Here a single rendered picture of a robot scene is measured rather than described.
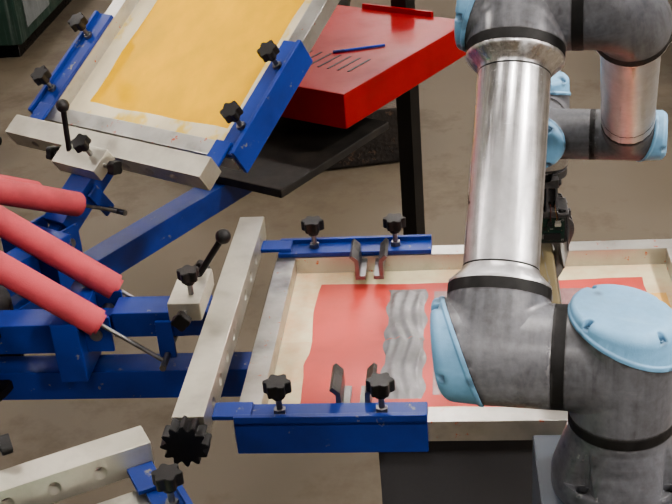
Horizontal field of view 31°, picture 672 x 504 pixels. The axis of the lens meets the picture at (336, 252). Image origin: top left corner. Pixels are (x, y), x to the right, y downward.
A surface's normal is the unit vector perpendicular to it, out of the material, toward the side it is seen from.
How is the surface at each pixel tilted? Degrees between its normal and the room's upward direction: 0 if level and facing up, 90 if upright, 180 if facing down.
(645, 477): 73
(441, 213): 0
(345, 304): 0
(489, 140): 53
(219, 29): 32
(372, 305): 0
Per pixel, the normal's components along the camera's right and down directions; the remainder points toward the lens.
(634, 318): 0.05, -0.87
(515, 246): 0.18, -0.23
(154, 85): -0.36, -0.52
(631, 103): -0.04, 0.95
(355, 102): 0.82, 0.21
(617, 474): -0.25, 0.18
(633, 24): 0.35, 0.58
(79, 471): 0.43, 0.40
